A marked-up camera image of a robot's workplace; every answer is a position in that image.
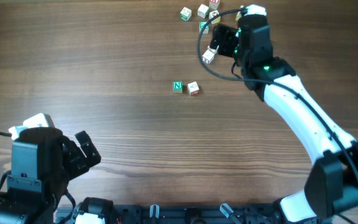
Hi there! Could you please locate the wooden block yellow side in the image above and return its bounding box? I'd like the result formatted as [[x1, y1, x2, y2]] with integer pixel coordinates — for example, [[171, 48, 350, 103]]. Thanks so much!
[[209, 10, 221, 24]]

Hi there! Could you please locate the wooden block green letter Y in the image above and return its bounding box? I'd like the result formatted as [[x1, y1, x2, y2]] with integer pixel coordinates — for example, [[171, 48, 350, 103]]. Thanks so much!
[[199, 21, 209, 34]]

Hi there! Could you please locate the wooden block red letter A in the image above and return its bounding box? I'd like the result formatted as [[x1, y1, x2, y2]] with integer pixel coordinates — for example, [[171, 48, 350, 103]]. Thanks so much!
[[187, 82, 200, 96]]

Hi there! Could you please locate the wooden block green letter N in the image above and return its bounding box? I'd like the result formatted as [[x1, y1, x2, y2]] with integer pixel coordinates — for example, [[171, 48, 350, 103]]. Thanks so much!
[[173, 81, 183, 93]]

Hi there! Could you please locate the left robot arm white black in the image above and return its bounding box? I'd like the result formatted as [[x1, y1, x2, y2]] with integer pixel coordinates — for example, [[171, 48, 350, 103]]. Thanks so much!
[[0, 127, 116, 223]]

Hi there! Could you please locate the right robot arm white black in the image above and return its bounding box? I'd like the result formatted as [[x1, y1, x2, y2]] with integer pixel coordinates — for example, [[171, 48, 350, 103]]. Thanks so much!
[[208, 5, 358, 223]]

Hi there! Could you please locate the wooden block plain middle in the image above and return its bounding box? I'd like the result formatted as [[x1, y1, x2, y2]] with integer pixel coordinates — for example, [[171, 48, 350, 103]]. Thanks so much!
[[208, 46, 219, 54]]

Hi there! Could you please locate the wooden block plain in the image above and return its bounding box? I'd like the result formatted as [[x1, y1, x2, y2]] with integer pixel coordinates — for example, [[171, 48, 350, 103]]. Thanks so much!
[[208, 46, 219, 54], [198, 4, 209, 19]]

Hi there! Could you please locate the wooden block red edge lower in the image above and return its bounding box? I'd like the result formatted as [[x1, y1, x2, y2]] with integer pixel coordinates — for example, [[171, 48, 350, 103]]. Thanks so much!
[[202, 50, 215, 64]]

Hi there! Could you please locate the wooden block red edge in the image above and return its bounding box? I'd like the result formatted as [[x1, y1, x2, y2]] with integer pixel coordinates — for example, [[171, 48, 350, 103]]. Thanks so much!
[[209, 0, 221, 10], [202, 50, 215, 64]]

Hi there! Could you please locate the wooden block red top edge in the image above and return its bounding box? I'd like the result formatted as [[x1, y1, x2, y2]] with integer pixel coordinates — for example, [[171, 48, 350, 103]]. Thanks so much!
[[209, 0, 221, 10]]

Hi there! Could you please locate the wooden block plain top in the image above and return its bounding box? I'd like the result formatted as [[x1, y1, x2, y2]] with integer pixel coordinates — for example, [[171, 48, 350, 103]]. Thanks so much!
[[198, 4, 209, 19]]

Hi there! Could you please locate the wooden block green corner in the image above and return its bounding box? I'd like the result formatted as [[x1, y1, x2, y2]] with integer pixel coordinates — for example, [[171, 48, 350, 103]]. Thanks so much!
[[180, 7, 192, 22]]

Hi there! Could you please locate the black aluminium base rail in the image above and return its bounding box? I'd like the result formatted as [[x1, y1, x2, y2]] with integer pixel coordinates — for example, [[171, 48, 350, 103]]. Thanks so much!
[[55, 203, 334, 224]]

